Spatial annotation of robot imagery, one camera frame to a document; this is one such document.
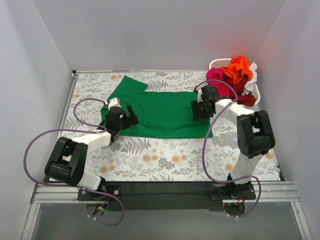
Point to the dark red t-shirt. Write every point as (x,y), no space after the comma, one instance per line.
(243,99)

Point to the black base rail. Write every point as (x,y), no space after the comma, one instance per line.
(174,195)

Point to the floral patterned table mat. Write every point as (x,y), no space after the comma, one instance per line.
(147,159)

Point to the green t-shirt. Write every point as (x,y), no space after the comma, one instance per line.
(163,115)

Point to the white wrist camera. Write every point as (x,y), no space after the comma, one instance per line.
(199,95)
(113,102)

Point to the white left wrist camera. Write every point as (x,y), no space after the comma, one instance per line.
(113,102)

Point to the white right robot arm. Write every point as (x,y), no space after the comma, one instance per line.
(255,135)

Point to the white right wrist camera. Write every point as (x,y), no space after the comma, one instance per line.
(199,95)

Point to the magenta t-shirt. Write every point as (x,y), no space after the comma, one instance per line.
(215,77)

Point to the orange t-shirt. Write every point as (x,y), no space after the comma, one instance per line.
(238,69)

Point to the white perforated laundry basket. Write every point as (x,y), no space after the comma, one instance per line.
(223,62)

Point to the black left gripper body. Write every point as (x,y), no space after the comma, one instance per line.
(127,119)

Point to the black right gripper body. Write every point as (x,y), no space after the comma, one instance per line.
(197,110)

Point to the white t-shirt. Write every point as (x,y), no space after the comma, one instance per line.
(250,84)

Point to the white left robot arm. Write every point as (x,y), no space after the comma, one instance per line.
(67,161)

